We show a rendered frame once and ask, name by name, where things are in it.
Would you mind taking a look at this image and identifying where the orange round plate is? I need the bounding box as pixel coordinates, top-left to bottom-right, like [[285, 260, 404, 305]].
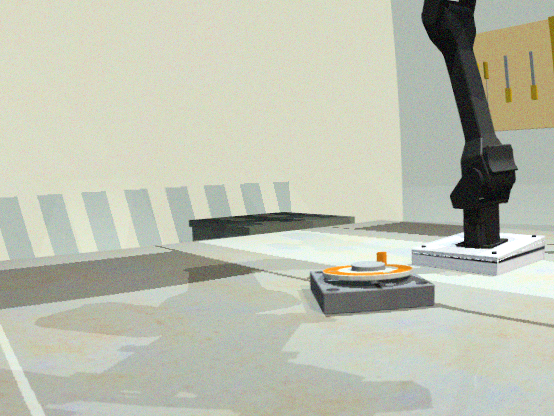
[[322, 252, 414, 281]]

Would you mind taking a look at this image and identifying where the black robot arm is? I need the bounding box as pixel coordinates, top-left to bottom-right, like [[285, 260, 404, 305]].
[[421, 0, 518, 249]]

